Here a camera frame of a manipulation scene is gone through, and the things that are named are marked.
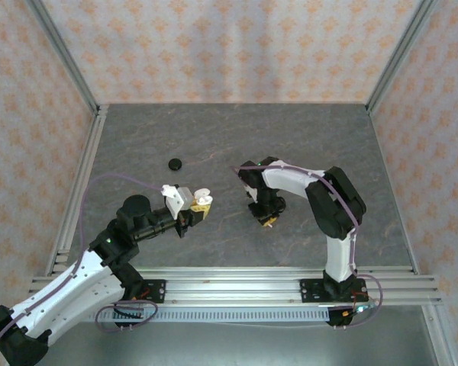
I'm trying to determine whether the aluminium corner post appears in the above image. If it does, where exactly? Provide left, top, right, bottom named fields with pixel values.
left=25, top=0, right=101, bottom=116
left=365, top=0, right=440, bottom=115

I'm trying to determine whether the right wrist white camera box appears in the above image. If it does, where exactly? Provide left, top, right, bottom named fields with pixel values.
left=245, top=178, right=260, bottom=204

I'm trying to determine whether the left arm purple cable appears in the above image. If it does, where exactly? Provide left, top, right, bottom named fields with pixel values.
left=0, top=173, right=167, bottom=358

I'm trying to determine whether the aluminium side rail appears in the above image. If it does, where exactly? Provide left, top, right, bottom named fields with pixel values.
left=44, top=104, right=110, bottom=276

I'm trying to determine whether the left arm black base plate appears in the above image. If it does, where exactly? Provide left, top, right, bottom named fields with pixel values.
left=137, top=278, right=167, bottom=305

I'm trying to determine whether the white earbud charging case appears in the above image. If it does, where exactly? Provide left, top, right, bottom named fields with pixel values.
left=192, top=188, right=215, bottom=209

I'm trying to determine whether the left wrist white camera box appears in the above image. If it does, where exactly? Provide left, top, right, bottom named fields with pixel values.
left=160, top=184, right=195, bottom=221

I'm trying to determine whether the aluminium mounting rail beam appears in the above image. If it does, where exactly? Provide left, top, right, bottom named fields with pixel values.
left=24, top=265, right=443, bottom=306

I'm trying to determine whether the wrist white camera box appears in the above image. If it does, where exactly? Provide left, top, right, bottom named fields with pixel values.
left=160, top=184, right=195, bottom=221
left=245, top=178, right=260, bottom=204

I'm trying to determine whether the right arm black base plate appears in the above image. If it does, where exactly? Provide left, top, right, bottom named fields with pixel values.
left=299, top=278, right=368, bottom=305

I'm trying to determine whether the grey slotted cable duct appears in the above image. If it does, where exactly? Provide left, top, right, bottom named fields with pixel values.
left=40, top=307, right=331, bottom=324

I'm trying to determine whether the aluminium frame leg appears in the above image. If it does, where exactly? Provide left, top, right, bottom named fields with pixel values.
left=423, top=304, right=458, bottom=366

